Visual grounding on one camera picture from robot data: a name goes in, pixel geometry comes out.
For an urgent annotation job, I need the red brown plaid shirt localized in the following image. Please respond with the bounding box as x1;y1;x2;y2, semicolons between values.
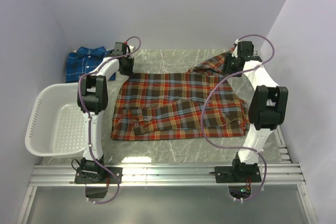
111;52;250;141

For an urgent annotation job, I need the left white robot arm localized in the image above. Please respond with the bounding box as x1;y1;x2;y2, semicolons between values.
75;41;134;184

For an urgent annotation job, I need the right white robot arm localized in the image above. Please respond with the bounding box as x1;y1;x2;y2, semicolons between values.
213;39;288;184

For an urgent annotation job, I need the folded blue plaid shirt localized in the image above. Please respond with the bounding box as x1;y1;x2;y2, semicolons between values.
66;46;111;83

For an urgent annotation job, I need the white plastic laundry basket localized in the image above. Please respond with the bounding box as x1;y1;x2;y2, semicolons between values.
25;83;87;158

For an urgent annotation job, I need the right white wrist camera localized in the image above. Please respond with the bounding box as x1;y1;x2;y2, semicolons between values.
233;39;242;58

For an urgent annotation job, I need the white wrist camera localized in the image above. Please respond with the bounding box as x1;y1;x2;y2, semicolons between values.
123;41;136;54
233;39;242;58

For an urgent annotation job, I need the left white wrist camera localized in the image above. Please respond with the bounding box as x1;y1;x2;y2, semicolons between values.
123;41;136;54

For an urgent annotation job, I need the aluminium side rail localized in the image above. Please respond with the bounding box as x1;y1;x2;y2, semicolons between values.
250;50;292;162

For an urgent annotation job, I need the aluminium mounting rail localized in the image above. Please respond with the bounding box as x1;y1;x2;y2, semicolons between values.
28;163;306;187

